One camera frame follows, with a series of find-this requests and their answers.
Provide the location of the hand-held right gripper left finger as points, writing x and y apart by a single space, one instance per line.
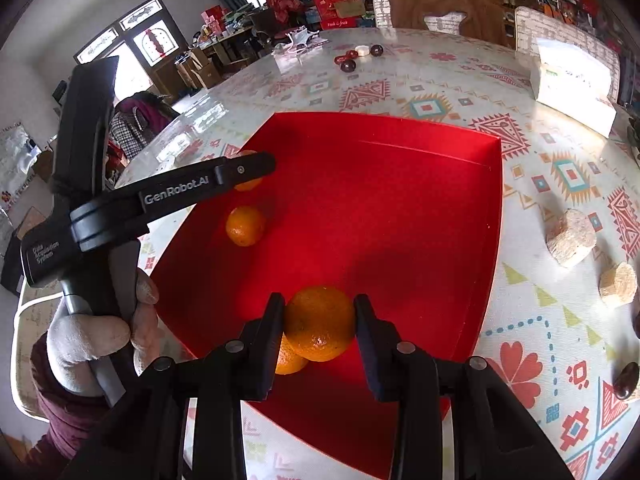
272 335

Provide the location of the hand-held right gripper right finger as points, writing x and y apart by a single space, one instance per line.
367 340

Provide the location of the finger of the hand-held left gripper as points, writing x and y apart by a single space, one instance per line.
250 167

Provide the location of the orange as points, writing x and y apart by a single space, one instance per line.
245 225
291 362
248 185
320 322

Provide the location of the red cardboard box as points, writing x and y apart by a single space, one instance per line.
375 220

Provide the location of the puffed rice cake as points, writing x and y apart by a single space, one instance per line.
570 240
619 285

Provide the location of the person's left forearm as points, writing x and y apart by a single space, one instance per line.
65 420

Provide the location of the person's left hand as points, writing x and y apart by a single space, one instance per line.
85 337

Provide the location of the white face mask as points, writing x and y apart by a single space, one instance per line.
295 45

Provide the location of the small red snack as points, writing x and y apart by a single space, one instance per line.
341 57

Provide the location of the white round snack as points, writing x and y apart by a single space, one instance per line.
361 52

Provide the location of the patterned glass window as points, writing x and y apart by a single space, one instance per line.
150 40

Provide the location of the red patterned cloth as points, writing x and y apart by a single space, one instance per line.
282 2

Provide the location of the red gift box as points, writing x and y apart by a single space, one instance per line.
335 10

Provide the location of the patterned tablecloth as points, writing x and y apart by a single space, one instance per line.
440 105

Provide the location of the wooden chair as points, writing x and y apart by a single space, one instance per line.
480 15

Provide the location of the white tissue box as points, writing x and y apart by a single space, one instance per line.
570 105

